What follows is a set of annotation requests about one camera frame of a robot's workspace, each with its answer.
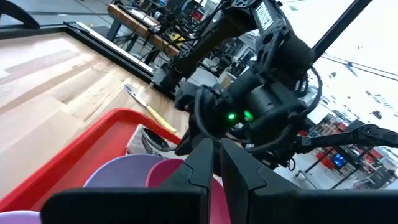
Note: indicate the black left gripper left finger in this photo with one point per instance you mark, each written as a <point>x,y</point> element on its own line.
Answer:
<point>124,208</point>

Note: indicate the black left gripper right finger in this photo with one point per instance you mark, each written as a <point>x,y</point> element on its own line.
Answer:
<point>295,208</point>

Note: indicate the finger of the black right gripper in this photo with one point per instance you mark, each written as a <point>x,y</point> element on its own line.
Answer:
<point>188,146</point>

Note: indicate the lavender round plate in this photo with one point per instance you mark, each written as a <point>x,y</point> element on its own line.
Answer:
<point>124,171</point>

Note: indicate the pink plastic bowl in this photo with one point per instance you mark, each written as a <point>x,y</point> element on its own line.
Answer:
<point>161,174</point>

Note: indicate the pale cloth napkin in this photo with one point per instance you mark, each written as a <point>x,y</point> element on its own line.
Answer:
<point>133,143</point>

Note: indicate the lilac plastic mug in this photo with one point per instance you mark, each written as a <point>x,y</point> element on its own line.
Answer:
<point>18,218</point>

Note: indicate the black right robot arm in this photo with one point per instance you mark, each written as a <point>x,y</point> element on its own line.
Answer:
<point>217,34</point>

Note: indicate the red plastic tray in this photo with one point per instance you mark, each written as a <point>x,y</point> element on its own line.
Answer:
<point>77,155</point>

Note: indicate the wooden work table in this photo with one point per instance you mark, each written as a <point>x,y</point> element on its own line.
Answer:
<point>140,28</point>

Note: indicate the black metal truss bar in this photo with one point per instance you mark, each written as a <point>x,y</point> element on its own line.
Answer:
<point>373,137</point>

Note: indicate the black table clamp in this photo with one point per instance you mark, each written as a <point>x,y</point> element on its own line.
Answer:
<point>18,12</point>

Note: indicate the black diagonal frame strut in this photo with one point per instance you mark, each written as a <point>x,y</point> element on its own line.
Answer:
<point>342,29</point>

